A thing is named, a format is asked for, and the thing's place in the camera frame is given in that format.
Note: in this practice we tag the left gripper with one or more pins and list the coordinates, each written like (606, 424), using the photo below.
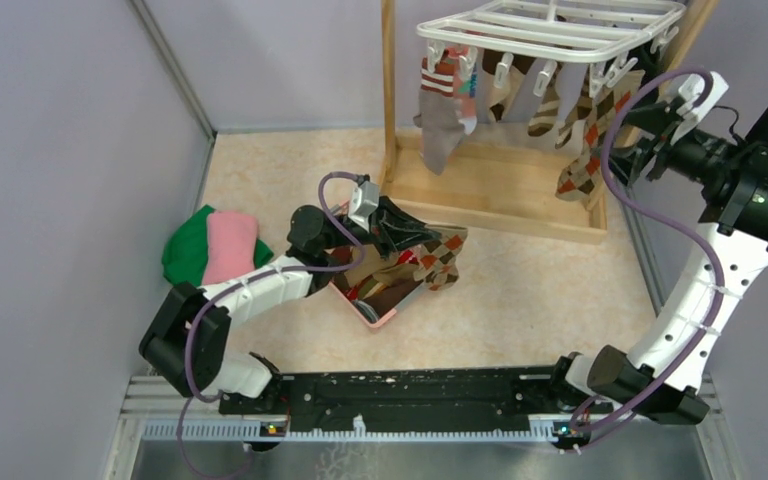
(387, 214)

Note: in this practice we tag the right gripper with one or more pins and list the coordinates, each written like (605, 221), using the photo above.
(651, 118)

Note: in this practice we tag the beige argyle sock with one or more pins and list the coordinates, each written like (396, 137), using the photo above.
(436, 259)
(578, 179)

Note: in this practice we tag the white clip hanger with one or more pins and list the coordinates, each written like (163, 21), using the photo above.
(599, 34)

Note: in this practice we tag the black sock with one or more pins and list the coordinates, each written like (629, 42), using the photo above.
(649, 61)

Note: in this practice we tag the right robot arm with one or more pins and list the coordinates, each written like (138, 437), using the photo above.
(660, 377)

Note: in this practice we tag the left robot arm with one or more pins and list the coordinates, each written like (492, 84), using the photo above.
(186, 343)

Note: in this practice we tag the striped socks in basket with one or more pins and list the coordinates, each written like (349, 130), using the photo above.
(377, 285)

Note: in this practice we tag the pink plastic basket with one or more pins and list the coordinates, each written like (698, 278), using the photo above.
(377, 318)

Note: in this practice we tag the maroon striped sock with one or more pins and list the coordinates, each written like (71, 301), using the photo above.
(441, 133)

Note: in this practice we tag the wooden rack stand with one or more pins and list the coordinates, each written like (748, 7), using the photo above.
(499, 177)

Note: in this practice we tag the pink folded cloth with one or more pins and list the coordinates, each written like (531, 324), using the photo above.
(231, 240)

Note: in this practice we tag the green cloth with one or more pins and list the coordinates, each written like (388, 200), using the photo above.
(184, 257)

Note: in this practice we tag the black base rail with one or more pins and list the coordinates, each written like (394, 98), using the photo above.
(494, 405)

